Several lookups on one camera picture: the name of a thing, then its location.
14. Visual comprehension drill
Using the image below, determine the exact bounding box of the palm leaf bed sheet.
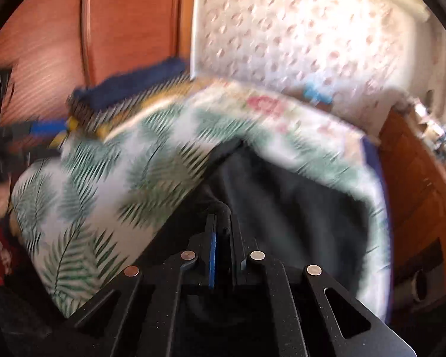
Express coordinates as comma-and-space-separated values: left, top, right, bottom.
11, 98, 378, 316

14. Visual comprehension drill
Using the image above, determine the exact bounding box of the long wooden sideboard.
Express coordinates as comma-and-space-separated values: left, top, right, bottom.
377, 109, 446, 306

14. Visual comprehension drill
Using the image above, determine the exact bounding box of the folded navy blue garment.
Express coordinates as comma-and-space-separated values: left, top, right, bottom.
71, 57, 187, 111

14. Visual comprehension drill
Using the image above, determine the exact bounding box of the navy blue blanket edge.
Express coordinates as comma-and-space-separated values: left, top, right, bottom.
357, 136, 393, 322

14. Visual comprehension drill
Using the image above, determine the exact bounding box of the circle-patterned sheer curtain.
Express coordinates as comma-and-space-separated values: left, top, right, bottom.
191, 0, 429, 116

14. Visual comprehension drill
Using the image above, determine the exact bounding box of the blue item behind bed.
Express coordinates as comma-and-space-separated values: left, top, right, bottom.
302, 84, 333, 105

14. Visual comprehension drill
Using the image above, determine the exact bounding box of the wooden louvered wardrobe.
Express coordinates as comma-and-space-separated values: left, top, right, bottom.
0, 0, 194, 124

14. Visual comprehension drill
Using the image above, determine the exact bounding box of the black garment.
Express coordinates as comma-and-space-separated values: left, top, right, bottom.
138, 139, 369, 293

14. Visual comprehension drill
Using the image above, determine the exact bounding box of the floral quilt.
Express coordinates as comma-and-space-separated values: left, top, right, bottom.
191, 79, 365, 154

